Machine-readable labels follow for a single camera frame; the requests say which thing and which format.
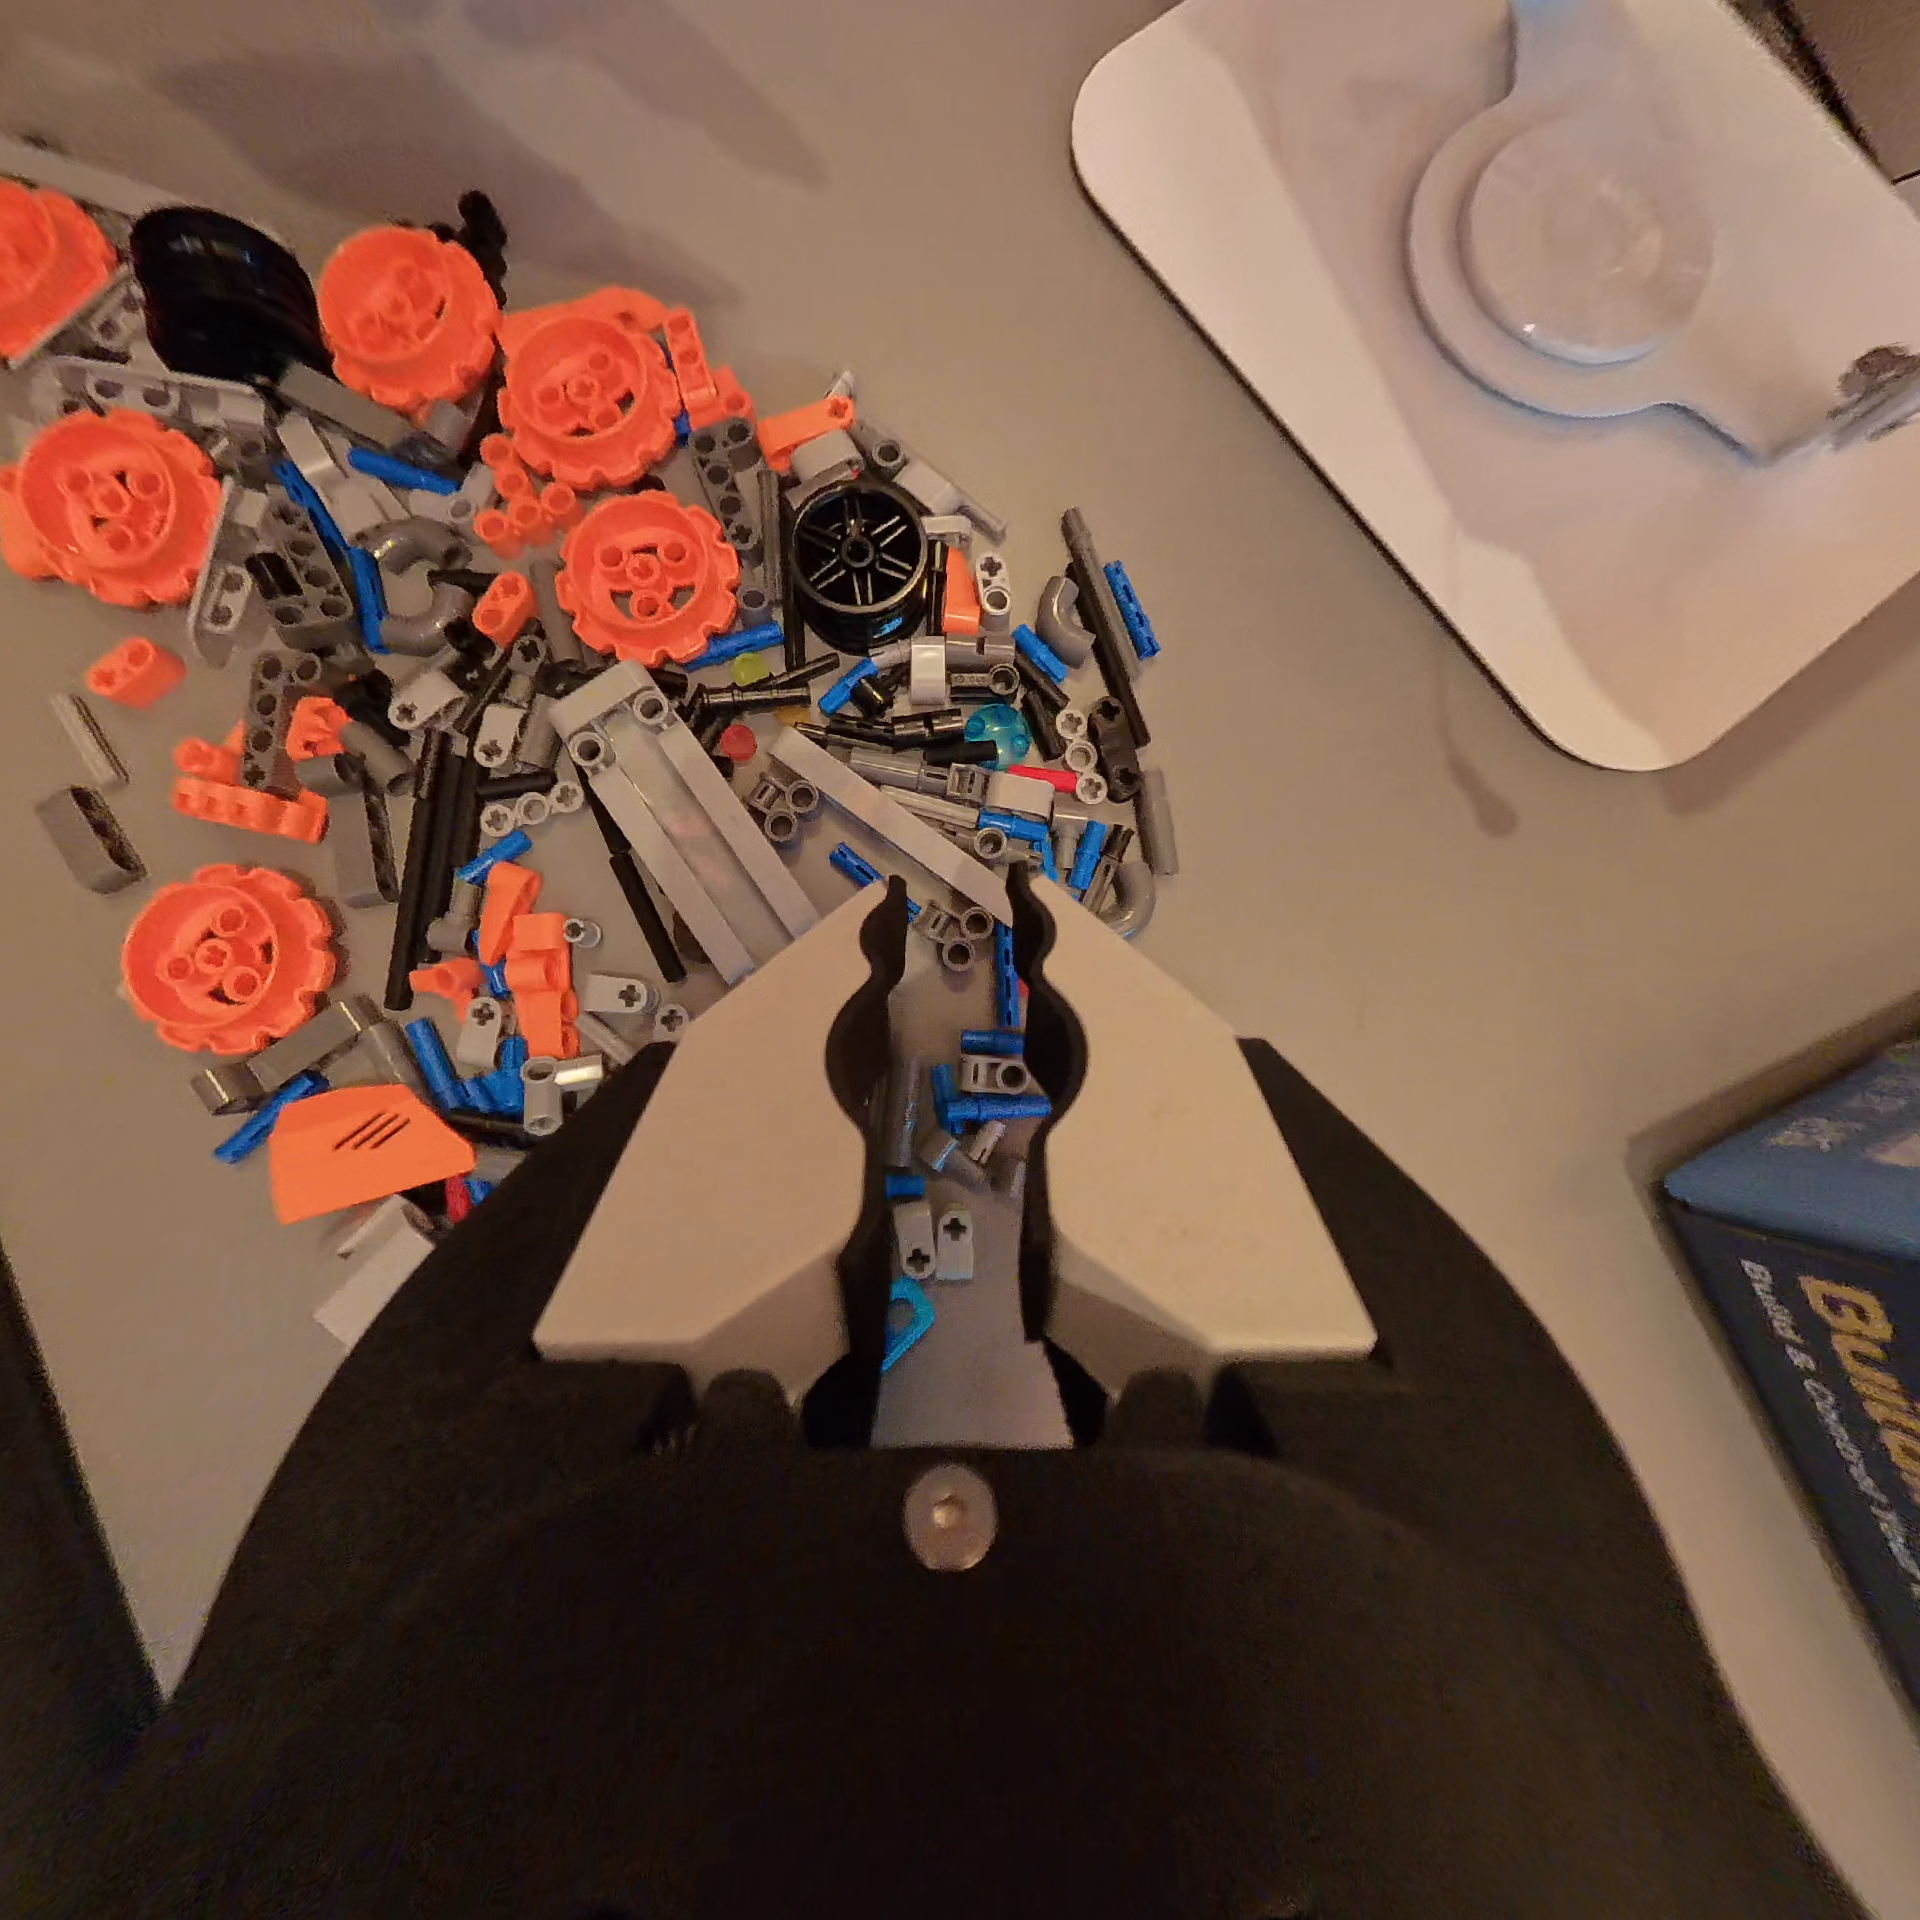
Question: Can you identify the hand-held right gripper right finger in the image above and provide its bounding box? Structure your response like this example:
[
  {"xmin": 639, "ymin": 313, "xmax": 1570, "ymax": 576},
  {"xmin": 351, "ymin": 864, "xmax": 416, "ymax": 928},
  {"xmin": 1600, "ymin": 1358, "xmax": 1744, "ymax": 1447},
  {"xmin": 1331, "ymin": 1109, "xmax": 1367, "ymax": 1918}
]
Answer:
[{"xmin": 1005, "ymin": 862, "xmax": 1383, "ymax": 1427}]

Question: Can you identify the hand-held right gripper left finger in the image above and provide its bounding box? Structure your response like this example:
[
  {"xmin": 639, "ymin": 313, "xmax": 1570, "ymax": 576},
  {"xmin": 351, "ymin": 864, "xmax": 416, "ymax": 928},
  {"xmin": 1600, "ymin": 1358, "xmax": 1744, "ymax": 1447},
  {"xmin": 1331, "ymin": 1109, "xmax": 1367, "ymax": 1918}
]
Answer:
[{"xmin": 528, "ymin": 878, "xmax": 911, "ymax": 1413}]

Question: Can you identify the grey double beam frame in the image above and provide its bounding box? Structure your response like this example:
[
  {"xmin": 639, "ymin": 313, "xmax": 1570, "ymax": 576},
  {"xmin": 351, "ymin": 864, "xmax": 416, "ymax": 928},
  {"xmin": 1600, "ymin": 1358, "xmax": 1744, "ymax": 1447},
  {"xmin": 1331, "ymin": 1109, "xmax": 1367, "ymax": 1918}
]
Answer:
[{"xmin": 547, "ymin": 662, "xmax": 824, "ymax": 985}]

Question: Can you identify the pile of plastic building pieces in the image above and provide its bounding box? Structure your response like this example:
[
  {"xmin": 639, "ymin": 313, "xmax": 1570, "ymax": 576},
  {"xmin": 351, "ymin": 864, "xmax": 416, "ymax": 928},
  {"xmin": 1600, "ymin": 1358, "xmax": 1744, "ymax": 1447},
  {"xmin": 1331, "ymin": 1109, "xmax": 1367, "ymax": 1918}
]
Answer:
[{"xmin": 0, "ymin": 136, "xmax": 1179, "ymax": 1374}]

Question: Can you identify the grey curved panel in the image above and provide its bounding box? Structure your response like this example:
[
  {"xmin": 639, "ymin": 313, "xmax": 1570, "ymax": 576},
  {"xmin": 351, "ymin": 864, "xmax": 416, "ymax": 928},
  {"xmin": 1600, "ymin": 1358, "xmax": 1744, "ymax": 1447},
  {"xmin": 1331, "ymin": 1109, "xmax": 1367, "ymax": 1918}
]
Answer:
[{"xmin": 311, "ymin": 1192, "xmax": 452, "ymax": 1347}]

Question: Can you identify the orange curved panel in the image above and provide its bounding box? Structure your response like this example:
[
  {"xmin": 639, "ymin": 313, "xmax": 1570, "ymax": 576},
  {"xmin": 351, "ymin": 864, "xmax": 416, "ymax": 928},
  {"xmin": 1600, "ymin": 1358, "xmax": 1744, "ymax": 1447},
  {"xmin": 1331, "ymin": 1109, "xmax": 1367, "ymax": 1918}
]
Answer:
[{"xmin": 267, "ymin": 1088, "xmax": 480, "ymax": 1227}]

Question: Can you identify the orange gear wheel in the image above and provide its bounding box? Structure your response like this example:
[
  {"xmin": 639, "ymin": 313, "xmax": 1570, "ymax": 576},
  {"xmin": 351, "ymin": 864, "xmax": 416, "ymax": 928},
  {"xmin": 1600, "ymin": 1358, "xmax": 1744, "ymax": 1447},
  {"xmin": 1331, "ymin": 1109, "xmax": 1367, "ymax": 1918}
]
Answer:
[
  {"xmin": 0, "ymin": 177, "xmax": 122, "ymax": 368},
  {"xmin": 556, "ymin": 487, "xmax": 744, "ymax": 671},
  {"xmin": 491, "ymin": 307, "xmax": 683, "ymax": 494},
  {"xmin": 118, "ymin": 862, "xmax": 339, "ymax": 1058},
  {"xmin": 316, "ymin": 223, "xmax": 504, "ymax": 424},
  {"xmin": 0, "ymin": 407, "xmax": 226, "ymax": 608}
]

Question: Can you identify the dark blue cardboard box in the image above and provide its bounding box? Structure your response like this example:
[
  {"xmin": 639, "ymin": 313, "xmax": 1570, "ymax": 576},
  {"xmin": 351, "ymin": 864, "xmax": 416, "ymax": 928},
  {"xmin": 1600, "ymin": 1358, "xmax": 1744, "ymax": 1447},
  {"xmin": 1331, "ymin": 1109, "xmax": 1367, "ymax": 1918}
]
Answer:
[{"xmin": 1658, "ymin": 1037, "xmax": 1920, "ymax": 1713}]

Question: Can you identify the black spoked wheel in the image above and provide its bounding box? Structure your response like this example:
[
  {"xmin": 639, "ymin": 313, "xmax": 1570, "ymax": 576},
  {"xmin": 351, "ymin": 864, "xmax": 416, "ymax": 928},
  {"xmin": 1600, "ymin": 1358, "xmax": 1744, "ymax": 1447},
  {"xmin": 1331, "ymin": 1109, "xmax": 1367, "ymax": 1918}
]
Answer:
[{"xmin": 787, "ymin": 480, "xmax": 924, "ymax": 649}]

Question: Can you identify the grey rectangular block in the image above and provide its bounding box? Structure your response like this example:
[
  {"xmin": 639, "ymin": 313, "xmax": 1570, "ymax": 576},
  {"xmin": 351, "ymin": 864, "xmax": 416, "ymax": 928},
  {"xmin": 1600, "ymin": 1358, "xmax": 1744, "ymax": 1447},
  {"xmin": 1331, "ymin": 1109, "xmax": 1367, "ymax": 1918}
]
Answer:
[{"xmin": 32, "ymin": 784, "xmax": 148, "ymax": 897}]

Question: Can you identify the white book stand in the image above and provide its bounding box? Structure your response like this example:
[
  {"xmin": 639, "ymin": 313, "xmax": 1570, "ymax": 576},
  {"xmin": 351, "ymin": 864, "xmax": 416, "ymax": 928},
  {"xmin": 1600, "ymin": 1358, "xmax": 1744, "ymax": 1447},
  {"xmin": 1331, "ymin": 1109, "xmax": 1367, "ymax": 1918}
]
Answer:
[{"xmin": 1072, "ymin": 0, "xmax": 1920, "ymax": 776}]

